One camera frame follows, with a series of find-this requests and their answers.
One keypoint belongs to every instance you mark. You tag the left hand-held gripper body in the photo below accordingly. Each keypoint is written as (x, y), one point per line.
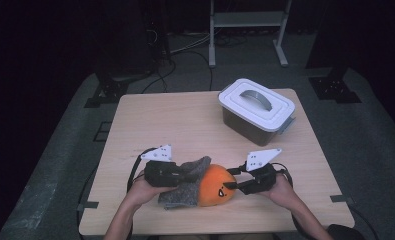
(161, 175)

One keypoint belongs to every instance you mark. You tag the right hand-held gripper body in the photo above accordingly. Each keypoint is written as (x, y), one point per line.
(261, 181)

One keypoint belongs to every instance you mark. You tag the orange plush toy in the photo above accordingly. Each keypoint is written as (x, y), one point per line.
(211, 183)

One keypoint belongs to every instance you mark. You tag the grey knitted cloth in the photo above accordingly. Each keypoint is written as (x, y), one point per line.
(188, 195)

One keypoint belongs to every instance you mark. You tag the dark clear storage box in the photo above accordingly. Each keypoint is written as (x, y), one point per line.
(248, 130)

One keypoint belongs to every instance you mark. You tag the person's right hand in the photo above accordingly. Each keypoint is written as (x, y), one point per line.
(283, 193)

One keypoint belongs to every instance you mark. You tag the person's left hand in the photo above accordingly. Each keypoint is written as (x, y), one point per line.
(141, 195)

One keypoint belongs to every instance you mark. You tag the black tape square outline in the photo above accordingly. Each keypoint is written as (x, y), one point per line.
(102, 131)

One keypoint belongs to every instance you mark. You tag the black tape strip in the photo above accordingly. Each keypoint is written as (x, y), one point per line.
(88, 205)
(341, 198)

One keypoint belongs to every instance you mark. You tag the black stand base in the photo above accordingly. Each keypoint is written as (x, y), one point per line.
(331, 88)
(110, 90)

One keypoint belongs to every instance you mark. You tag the black rounded object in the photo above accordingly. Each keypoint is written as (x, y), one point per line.
(346, 233)

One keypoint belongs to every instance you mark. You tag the white metal stand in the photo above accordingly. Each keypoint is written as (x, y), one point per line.
(248, 19)

